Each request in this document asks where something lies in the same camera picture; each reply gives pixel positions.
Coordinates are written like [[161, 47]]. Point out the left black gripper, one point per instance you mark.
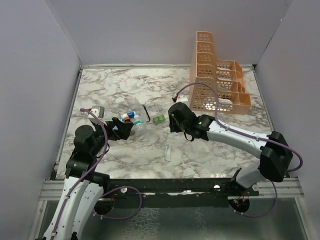
[[123, 131]]

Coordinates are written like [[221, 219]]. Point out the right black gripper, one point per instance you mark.
[[173, 128]]

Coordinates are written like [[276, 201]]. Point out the brown orange-cap medicine bottle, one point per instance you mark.
[[128, 120]]

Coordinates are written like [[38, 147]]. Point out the white green-label bottle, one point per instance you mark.
[[139, 124]]

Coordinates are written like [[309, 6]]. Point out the small blue-cap bottle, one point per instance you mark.
[[130, 115]]

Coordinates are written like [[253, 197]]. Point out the clear first aid box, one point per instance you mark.
[[130, 110]]

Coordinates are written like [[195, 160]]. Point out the small green box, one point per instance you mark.
[[158, 119]]

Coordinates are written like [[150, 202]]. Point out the teal strip packet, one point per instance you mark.
[[168, 153]]

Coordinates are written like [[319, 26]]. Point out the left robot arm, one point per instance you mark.
[[83, 186]]

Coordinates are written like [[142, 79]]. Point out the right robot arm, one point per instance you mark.
[[270, 149]]

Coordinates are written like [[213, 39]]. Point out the orange plastic file rack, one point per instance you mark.
[[225, 76]]

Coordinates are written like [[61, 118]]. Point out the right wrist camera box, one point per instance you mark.
[[180, 98]]

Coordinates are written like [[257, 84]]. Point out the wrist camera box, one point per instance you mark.
[[180, 98], [98, 111]]

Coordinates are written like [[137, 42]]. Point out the black box handle left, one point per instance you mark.
[[147, 113]]

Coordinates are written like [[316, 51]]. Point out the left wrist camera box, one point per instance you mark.
[[98, 111]]

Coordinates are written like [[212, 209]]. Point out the black front frame bar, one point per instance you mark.
[[170, 192]]

